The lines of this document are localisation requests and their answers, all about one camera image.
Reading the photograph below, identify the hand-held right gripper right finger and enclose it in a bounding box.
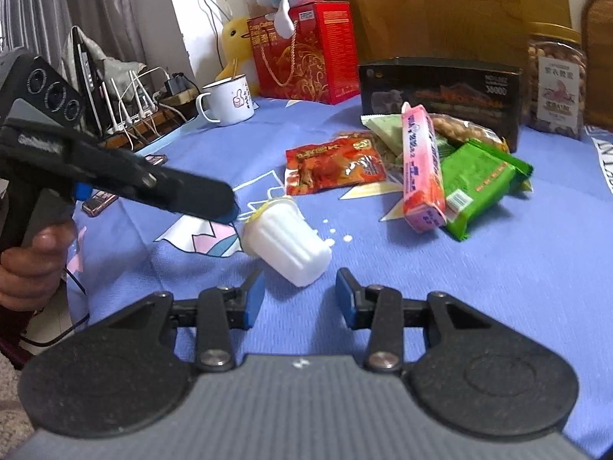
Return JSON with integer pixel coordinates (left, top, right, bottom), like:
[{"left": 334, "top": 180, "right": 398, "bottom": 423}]
[{"left": 335, "top": 267, "right": 472, "bottom": 375}]

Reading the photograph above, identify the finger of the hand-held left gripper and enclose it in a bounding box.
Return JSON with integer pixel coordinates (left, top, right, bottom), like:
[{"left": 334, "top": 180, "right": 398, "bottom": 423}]
[{"left": 72, "top": 153, "right": 240, "bottom": 224}]

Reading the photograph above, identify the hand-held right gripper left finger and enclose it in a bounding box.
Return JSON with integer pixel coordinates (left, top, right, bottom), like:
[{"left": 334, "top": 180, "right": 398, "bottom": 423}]
[{"left": 139, "top": 268, "right": 266, "bottom": 373}]

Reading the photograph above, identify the white ribbed plastic cup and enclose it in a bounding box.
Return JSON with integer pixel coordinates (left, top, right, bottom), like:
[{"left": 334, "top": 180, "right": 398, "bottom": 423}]
[{"left": 241, "top": 196, "right": 333, "bottom": 288}]

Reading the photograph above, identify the red snack packet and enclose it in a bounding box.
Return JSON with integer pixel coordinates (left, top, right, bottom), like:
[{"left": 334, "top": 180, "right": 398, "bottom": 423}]
[{"left": 285, "top": 134, "right": 388, "bottom": 197}]

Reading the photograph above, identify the pink long snack packet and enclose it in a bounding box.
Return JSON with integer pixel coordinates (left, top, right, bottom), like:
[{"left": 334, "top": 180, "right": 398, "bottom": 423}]
[{"left": 400, "top": 102, "right": 447, "bottom": 234}]

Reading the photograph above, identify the green snack packet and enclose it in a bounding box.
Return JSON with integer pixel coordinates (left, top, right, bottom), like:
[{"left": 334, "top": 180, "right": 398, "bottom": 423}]
[{"left": 438, "top": 139, "right": 534, "bottom": 243}]

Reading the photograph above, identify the black cardboard box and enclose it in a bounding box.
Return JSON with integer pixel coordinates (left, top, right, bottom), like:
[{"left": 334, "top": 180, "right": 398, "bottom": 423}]
[{"left": 358, "top": 56, "right": 524, "bottom": 154}]

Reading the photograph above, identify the person's left hand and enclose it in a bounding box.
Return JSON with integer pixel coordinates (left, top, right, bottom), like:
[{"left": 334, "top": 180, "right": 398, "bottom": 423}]
[{"left": 0, "top": 227, "right": 78, "bottom": 314}]

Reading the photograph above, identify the power strip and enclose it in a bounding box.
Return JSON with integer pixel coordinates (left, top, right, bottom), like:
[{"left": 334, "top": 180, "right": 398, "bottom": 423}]
[{"left": 100, "top": 96, "right": 202, "bottom": 151}]

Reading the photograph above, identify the pink mobile phone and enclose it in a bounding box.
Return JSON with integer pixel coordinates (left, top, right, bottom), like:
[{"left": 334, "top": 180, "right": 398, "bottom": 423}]
[{"left": 81, "top": 191, "right": 118, "bottom": 215}]

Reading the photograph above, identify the dark tablet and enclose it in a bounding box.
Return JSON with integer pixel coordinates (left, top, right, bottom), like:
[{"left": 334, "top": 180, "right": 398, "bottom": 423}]
[{"left": 61, "top": 25, "right": 105, "bottom": 136}]

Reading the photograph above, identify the white enamel mug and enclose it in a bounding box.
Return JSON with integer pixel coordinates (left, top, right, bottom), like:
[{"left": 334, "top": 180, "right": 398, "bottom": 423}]
[{"left": 195, "top": 75, "right": 256, "bottom": 124}]

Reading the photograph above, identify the white router with antennas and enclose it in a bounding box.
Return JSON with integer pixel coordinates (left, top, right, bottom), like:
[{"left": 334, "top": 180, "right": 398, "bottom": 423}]
[{"left": 102, "top": 69, "right": 160, "bottom": 136}]

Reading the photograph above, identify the black charger plug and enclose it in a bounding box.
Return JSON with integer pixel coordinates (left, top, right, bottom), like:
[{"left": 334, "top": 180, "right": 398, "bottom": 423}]
[{"left": 164, "top": 72, "right": 199, "bottom": 100}]

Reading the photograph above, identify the grey cloth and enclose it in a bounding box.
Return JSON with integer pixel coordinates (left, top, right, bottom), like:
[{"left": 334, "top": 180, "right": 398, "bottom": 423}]
[{"left": 72, "top": 26, "right": 147, "bottom": 88}]

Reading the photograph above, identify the grey curtain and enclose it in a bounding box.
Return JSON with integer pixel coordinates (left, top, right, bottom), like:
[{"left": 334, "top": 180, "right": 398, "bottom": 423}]
[{"left": 0, "top": 0, "right": 168, "bottom": 75}]

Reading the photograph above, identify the yellow plush toy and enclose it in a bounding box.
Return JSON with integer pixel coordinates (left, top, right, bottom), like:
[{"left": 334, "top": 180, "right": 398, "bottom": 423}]
[{"left": 215, "top": 2, "right": 262, "bottom": 97}]

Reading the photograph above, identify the pale green small packet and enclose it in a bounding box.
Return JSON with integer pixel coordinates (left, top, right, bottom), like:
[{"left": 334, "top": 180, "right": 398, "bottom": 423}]
[{"left": 360, "top": 114, "right": 408, "bottom": 164}]

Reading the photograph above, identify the blue printed bed sheet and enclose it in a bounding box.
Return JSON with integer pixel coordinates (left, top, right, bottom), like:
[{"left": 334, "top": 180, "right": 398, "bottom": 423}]
[{"left": 67, "top": 96, "right": 613, "bottom": 460}]

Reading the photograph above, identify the red gift box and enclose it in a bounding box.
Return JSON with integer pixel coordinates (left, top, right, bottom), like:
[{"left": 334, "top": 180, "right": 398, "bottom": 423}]
[{"left": 246, "top": 1, "right": 361, "bottom": 106}]

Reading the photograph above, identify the clear bag of peanuts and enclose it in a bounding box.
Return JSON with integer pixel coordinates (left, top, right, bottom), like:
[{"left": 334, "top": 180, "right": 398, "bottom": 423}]
[{"left": 428, "top": 114, "right": 509, "bottom": 154}]

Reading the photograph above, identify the clear nut jar gold lid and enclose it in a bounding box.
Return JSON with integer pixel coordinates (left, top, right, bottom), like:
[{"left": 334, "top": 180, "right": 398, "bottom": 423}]
[{"left": 526, "top": 21, "right": 589, "bottom": 141}]

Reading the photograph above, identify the wooden headboard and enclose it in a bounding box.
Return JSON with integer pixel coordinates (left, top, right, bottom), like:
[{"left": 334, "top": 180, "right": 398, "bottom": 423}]
[{"left": 234, "top": 0, "right": 582, "bottom": 106}]

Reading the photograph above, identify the brown wicker chair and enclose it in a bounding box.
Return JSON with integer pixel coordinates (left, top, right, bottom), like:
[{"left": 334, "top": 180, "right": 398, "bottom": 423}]
[{"left": 580, "top": 0, "right": 613, "bottom": 132}]

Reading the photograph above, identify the black cable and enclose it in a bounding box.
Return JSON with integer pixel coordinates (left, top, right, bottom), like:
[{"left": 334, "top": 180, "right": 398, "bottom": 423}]
[{"left": 18, "top": 266, "right": 92, "bottom": 347}]

